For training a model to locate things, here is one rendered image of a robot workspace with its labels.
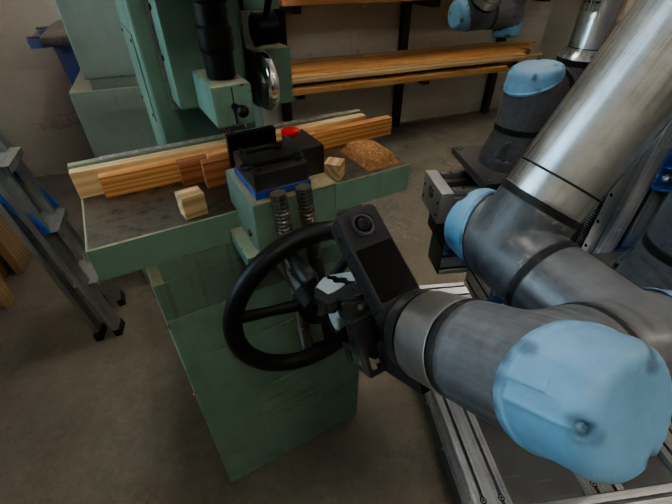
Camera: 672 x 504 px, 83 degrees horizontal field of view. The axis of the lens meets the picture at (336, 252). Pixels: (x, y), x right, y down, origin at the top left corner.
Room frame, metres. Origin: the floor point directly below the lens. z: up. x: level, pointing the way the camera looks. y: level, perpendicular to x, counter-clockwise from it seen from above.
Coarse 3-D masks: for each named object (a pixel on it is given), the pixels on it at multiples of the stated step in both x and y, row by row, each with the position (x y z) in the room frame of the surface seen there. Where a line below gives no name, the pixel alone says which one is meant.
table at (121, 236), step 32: (352, 160) 0.75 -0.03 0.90; (160, 192) 0.62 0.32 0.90; (224, 192) 0.62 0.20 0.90; (352, 192) 0.67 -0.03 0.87; (384, 192) 0.71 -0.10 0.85; (96, 224) 0.51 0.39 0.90; (128, 224) 0.51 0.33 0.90; (160, 224) 0.51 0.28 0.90; (192, 224) 0.52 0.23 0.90; (224, 224) 0.54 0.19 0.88; (96, 256) 0.45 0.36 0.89; (128, 256) 0.46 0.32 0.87; (160, 256) 0.49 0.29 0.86
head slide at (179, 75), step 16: (160, 0) 0.77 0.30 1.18; (176, 0) 0.78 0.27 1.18; (160, 16) 0.76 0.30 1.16; (176, 16) 0.78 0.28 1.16; (192, 16) 0.79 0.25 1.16; (160, 32) 0.78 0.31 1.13; (176, 32) 0.78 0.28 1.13; (192, 32) 0.79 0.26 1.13; (160, 48) 0.82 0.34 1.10; (176, 48) 0.77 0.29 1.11; (192, 48) 0.79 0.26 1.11; (240, 48) 0.83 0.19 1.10; (176, 64) 0.77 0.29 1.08; (192, 64) 0.78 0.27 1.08; (240, 64) 0.83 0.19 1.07; (176, 80) 0.77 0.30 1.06; (192, 80) 0.78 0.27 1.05; (176, 96) 0.78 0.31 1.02; (192, 96) 0.78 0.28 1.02
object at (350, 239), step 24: (360, 216) 0.30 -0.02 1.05; (336, 240) 0.30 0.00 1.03; (360, 240) 0.28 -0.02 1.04; (384, 240) 0.29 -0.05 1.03; (360, 264) 0.26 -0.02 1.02; (384, 264) 0.27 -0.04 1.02; (360, 288) 0.26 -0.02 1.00; (384, 288) 0.25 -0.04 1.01; (408, 288) 0.25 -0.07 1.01; (384, 312) 0.23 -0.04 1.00
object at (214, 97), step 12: (192, 72) 0.77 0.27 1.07; (204, 72) 0.76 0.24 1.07; (204, 84) 0.70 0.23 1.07; (216, 84) 0.68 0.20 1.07; (228, 84) 0.68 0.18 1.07; (240, 84) 0.69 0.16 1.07; (204, 96) 0.71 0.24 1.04; (216, 96) 0.67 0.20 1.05; (228, 96) 0.68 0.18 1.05; (240, 96) 0.69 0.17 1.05; (204, 108) 0.73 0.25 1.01; (216, 108) 0.66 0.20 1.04; (228, 108) 0.67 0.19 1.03; (252, 108) 0.70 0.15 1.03; (216, 120) 0.67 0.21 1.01; (228, 120) 0.67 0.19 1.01; (240, 120) 0.68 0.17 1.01; (252, 120) 0.69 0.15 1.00
